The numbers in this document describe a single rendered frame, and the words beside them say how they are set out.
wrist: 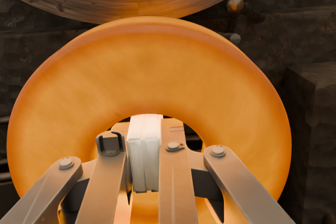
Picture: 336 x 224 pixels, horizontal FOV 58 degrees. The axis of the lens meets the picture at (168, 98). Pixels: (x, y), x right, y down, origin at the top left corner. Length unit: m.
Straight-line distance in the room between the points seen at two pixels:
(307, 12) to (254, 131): 0.34
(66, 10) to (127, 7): 0.07
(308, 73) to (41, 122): 0.34
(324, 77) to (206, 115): 0.28
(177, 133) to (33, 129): 0.07
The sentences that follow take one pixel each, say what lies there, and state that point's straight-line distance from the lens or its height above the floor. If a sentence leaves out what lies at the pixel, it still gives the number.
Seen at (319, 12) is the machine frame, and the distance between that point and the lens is 0.49.
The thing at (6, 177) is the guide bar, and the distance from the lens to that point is 0.46.
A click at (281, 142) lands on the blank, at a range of 0.17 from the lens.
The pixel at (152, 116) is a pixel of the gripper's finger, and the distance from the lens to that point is 0.15.
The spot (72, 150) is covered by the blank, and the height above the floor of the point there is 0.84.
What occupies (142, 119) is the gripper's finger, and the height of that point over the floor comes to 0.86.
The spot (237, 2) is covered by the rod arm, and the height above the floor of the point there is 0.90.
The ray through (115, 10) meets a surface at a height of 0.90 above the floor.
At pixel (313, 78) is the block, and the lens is 0.41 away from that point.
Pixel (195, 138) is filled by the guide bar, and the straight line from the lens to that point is 0.46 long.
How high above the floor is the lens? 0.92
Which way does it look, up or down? 20 degrees down
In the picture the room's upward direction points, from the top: 5 degrees counter-clockwise
